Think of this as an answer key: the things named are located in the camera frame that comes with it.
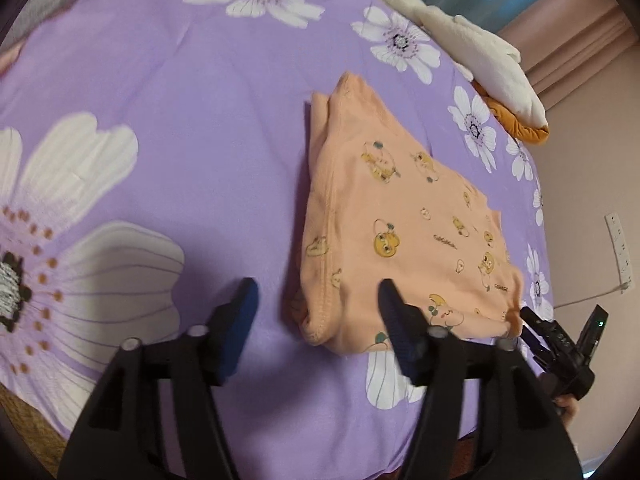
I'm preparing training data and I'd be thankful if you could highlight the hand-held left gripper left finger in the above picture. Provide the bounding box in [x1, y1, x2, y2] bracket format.
[57, 277, 261, 480]

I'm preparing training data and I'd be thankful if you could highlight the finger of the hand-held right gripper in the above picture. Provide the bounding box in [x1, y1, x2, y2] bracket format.
[531, 342, 556, 370]
[520, 306, 556, 345]

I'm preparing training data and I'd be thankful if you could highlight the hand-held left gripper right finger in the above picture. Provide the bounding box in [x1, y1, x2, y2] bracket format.
[377, 279, 583, 480]

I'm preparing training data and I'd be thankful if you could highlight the orange printed child's garment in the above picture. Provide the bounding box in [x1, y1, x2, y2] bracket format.
[285, 71, 526, 356]

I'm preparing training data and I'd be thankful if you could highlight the person's right hand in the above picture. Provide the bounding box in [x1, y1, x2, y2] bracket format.
[552, 394, 579, 418]

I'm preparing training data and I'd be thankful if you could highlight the white power strip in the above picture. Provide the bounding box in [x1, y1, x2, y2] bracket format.
[605, 212, 633, 292]

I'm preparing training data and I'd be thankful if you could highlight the purple floral bed sheet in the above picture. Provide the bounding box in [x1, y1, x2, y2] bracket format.
[0, 0, 556, 480]

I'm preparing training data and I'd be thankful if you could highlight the white goose plush toy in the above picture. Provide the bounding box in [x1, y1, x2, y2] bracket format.
[356, 0, 551, 147]

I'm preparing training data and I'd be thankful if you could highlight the white cable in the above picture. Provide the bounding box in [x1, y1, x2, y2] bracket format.
[552, 286, 628, 309]

